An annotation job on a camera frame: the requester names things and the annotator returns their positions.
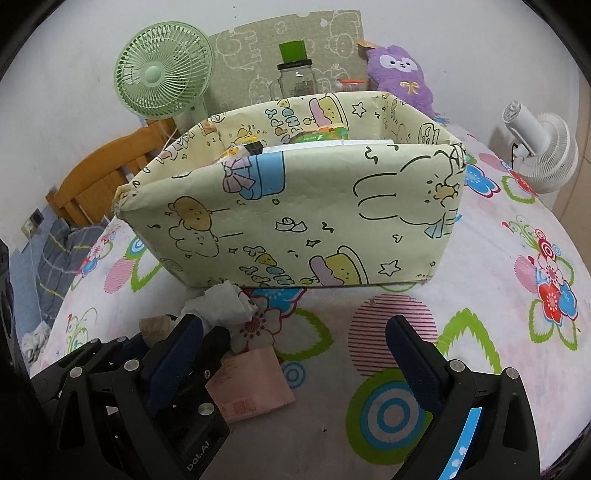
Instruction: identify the white tissue brown pack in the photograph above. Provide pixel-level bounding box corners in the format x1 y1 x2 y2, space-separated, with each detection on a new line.
139 281 259 346

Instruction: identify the cartoon printed storage box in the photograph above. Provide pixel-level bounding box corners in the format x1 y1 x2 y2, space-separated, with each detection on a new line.
113 91 466 288

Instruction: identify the pink tissue pack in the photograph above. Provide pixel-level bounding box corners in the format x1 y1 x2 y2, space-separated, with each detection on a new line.
205 346 296 424

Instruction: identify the grey plaid blanket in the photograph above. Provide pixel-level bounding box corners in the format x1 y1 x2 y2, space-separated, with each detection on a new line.
34 218 107 327

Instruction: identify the floral tablecloth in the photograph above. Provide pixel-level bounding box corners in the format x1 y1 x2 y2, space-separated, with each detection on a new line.
22 125 590 479

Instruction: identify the wooden chair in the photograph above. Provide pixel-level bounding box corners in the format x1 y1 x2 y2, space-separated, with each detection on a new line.
46 119 174 226

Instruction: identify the yellow cartoon pouch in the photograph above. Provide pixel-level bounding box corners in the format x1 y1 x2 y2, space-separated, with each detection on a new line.
216 135 263 162

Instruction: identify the white standing fan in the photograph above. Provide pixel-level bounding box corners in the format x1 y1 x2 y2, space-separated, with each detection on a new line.
502 101 579 194

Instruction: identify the green desk fan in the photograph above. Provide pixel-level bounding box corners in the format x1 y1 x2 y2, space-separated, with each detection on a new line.
114 21 214 134

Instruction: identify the cartoon printed cardboard backboard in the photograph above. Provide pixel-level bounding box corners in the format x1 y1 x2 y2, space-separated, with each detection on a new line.
204 10 367 114

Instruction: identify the purple plush toy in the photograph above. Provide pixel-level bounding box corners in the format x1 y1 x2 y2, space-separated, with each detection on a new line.
358 39 436 119

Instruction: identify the glass mason jar mug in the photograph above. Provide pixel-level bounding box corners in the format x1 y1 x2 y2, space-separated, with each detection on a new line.
277 59 318 98

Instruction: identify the cotton swab container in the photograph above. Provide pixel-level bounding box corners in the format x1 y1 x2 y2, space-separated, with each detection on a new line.
334 79 367 92

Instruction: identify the green cup on jar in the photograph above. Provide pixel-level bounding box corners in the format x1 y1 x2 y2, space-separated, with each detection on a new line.
279 40 308 63

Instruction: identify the wall socket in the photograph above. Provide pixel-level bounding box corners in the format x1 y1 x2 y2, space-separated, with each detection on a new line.
21 209 44 240

